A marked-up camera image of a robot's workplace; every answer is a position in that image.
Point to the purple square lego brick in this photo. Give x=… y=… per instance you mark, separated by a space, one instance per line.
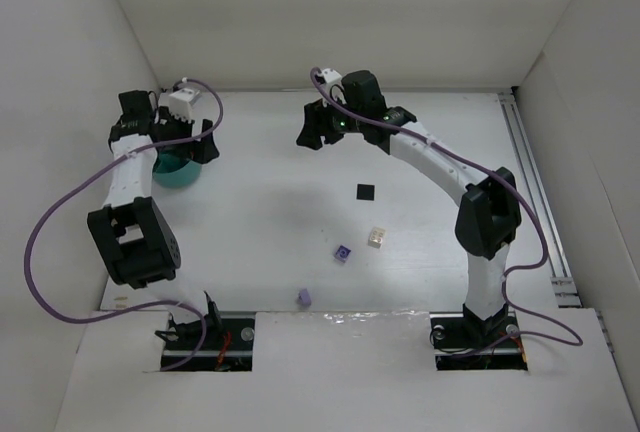
x=342 y=254

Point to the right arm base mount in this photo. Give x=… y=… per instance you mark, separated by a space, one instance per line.
x=456 y=348

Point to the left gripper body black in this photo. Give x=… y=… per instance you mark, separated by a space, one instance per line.
x=185 y=133

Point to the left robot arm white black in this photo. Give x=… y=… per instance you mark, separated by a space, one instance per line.
x=135 y=241

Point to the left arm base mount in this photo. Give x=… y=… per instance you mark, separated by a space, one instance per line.
x=228 y=351

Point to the cream lego brick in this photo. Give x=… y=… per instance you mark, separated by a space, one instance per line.
x=376 y=237

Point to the aluminium rail right side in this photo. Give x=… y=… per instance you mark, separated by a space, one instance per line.
x=562 y=282

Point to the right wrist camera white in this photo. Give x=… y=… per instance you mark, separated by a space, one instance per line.
x=331 y=82

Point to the small lavender lego piece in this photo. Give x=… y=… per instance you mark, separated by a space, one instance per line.
x=304 y=298

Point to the teal round divided container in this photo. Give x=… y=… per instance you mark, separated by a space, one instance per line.
x=174 y=172

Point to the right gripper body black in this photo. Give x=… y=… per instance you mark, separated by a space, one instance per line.
x=320 y=122

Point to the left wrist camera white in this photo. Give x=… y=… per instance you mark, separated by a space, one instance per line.
x=181 y=104

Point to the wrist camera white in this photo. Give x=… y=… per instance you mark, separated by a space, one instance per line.
x=331 y=82
x=181 y=104

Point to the black square marker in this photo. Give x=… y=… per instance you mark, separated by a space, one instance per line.
x=365 y=192

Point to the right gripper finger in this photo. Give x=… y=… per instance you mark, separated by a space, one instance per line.
x=334 y=132
x=310 y=135

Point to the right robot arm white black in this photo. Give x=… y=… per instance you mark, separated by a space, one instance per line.
x=488 y=213

